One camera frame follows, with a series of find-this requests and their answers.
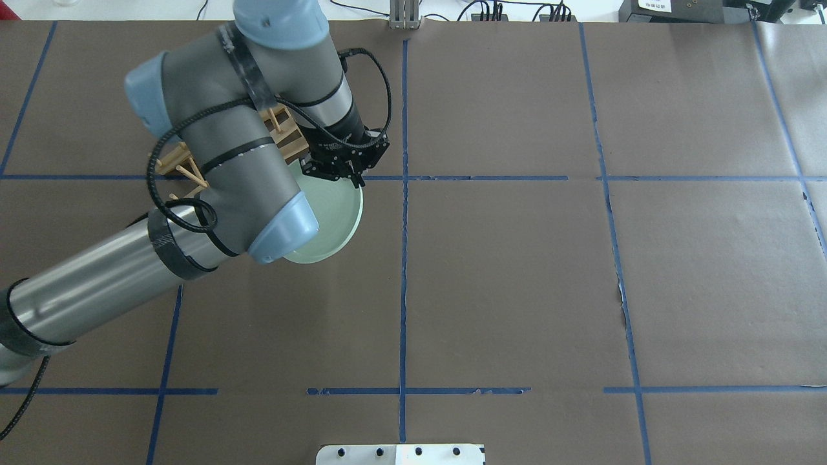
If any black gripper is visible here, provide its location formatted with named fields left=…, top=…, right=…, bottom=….
left=301, top=126, right=390, bottom=189

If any wooden dish rack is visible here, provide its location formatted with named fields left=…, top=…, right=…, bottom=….
left=154, top=103, right=308, bottom=198

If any orange black power strip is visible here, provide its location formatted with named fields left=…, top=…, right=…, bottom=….
left=450, top=1, right=577, bottom=23

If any black box device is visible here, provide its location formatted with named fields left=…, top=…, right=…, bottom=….
left=618, top=1, right=752, bottom=24

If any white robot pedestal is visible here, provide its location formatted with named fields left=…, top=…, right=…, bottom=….
left=315, top=442, right=487, bottom=464

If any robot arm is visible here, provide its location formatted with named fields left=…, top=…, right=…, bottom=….
left=2, top=1, right=390, bottom=388

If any aluminium frame post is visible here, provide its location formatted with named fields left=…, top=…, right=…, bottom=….
left=388, top=0, right=422, bottom=30

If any mint green plate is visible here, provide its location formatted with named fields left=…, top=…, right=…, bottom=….
left=284, top=161, right=364, bottom=264

